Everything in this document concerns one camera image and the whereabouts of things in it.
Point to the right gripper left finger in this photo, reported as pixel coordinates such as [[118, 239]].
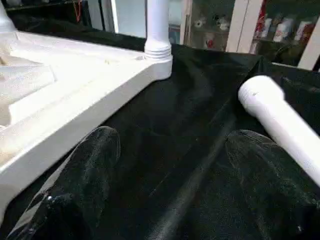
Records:
[[75, 190]]

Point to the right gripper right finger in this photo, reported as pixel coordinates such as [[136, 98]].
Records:
[[280, 190]]

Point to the white plastic table leg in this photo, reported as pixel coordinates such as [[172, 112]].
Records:
[[280, 120], [158, 25], [5, 17]]

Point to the white plastic table top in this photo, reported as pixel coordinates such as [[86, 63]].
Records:
[[75, 85]]

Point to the black work surface mat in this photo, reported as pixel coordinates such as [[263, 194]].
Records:
[[190, 125]]

